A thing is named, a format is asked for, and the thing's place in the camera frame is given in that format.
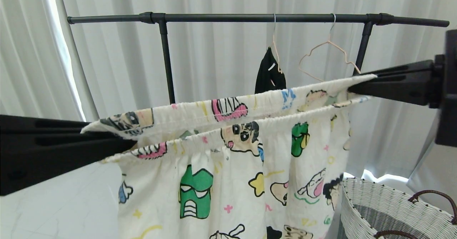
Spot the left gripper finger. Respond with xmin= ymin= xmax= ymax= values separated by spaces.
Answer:
xmin=0 ymin=115 xmax=90 ymax=133
xmin=0 ymin=130 xmax=137 ymax=196

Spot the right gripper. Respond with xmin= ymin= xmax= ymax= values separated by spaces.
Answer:
xmin=348 ymin=29 xmax=457 ymax=147

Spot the pink clothes hanger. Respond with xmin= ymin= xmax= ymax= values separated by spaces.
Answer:
xmin=271 ymin=14 xmax=283 ymax=74
xmin=298 ymin=14 xmax=362 ymax=83

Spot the black garment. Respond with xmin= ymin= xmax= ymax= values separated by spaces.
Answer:
xmin=254 ymin=46 xmax=287 ymax=94

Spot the cream printed garment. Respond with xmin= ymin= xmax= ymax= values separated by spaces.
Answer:
xmin=80 ymin=74 xmax=378 ymax=239

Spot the white laundry basket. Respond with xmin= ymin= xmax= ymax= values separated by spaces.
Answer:
xmin=340 ymin=177 xmax=457 ymax=239

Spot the black clothes rack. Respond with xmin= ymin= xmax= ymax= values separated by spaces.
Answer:
xmin=67 ymin=12 xmax=450 ymax=105

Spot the white curtain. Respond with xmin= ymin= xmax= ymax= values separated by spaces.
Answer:
xmin=0 ymin=0 xmax=457 ymax=182

